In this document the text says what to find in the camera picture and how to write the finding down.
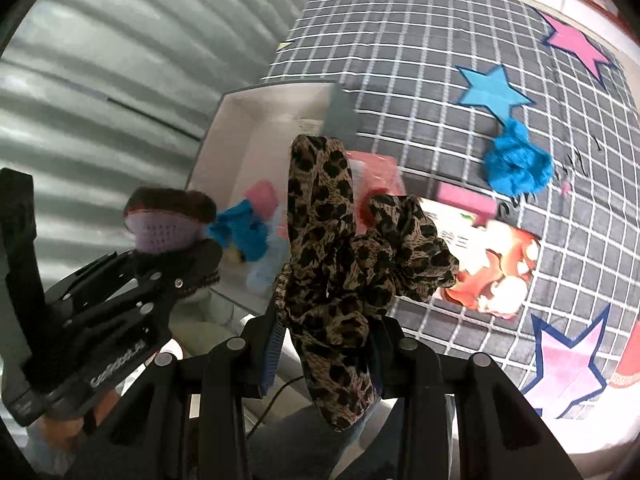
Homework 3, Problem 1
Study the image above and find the white storage box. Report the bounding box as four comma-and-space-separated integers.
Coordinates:
172, 80, 363, 356

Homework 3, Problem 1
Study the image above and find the black cable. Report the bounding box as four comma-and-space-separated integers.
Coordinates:
247, 375, 306, 441

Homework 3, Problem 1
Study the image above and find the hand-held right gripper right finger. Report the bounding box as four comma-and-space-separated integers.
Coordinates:
369, 317, 583, 480

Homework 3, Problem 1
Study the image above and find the red fabric item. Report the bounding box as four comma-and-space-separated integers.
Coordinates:
609, 327, 640, 392

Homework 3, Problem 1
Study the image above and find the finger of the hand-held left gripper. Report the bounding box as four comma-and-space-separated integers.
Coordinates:
106, 250, 167, 282
149, 241, 224, 307

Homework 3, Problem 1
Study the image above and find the grey checked star blanket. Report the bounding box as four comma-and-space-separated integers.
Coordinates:
260, 0, 640, 421

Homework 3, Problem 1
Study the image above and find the pink foam sponge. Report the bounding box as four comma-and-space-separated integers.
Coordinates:
245, 181, 280, 221

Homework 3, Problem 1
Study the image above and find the leopard print scrunchie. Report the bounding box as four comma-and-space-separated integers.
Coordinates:
272, 134, 460, 433

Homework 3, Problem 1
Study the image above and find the blue fuzzy cloth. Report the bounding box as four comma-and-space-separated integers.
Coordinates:
482, 119, 555, 197
207, 200, 271, 263

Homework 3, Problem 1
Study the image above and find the pink textured towel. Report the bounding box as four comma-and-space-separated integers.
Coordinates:
345, 150, 406, 226

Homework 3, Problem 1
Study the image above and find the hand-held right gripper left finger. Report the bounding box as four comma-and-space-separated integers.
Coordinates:
65, 307, 286, 480

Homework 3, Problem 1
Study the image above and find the pale blue soft cloth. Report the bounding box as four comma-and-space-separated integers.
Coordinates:
247, 210, 291, 291

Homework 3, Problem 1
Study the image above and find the person's left hand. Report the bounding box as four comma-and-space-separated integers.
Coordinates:
37, 397, 121, 461

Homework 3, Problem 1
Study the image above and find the brown and pink knit hat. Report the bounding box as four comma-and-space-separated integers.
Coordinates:
122, 187, 223, 301

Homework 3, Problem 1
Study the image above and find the fox print flat box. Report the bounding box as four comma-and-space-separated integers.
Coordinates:
420, 182, 543, 320

